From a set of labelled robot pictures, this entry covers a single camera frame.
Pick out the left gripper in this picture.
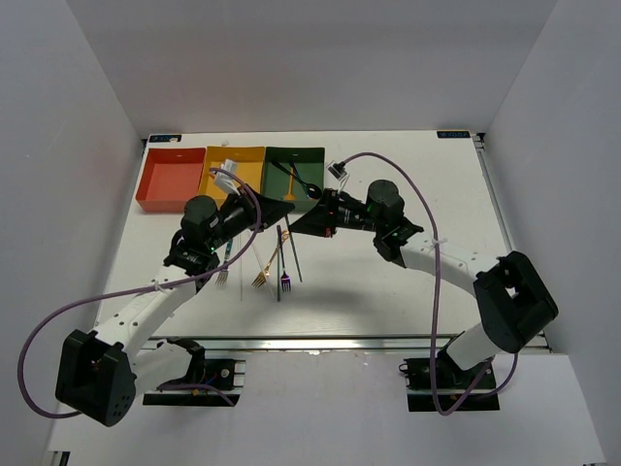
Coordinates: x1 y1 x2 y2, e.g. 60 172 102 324
208 184 295 251

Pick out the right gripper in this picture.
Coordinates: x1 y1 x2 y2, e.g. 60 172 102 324
288 188 382 238

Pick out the teal chopstick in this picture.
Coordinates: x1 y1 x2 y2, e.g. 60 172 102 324
276 233 281 302
284 215 303 283

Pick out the orange spoon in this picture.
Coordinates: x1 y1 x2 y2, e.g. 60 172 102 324
283 169 295 201

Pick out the black spoon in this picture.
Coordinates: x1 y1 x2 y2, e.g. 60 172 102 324
271 160 322 200

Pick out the thin white chopstick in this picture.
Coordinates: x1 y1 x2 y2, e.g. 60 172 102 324
237 237 244 302

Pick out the purple fork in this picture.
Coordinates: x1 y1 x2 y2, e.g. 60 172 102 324
277 224 291 300

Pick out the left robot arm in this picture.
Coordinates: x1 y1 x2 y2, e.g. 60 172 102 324
55 191 294 427

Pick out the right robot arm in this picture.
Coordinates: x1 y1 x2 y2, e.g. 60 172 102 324
290 180 559 387

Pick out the dark green paper box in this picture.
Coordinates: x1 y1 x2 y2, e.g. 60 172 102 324
261 147 325 214

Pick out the yellow paper box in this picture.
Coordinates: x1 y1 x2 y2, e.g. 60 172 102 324
198 146 266 207

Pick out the gold fork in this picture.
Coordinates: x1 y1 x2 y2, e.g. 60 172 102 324
251 246 277 288

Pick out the red paper box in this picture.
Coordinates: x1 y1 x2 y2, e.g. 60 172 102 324
135 148 206 214

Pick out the left blue table label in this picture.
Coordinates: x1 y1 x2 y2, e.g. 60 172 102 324
148 134 181 144

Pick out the blue table label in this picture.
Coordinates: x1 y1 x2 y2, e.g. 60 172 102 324
148 134 181 144
436 130 471 139

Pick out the right blue table label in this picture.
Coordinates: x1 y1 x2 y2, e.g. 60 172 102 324
436 130 471 139

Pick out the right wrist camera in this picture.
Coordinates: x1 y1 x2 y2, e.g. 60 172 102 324
326 161 349 192

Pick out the green handled silver fork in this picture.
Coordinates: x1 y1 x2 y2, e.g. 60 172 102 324
215 239 234 288

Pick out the aluminium table front rail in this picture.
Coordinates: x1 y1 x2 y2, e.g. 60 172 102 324
145 334 552 354

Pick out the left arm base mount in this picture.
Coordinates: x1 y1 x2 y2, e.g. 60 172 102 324
143 338 245 408

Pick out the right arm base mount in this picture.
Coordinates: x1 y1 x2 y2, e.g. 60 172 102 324
399 357 500 413

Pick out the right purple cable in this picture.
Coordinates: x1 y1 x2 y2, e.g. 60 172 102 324
339 152 520 417

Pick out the purple cable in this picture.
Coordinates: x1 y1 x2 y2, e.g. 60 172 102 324
339 152 520 417
16 167 266 419

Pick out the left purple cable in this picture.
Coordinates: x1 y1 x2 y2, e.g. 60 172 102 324
16 167 266 419

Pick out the aluminium table side rail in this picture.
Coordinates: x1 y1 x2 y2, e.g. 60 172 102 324
473 133 558 353

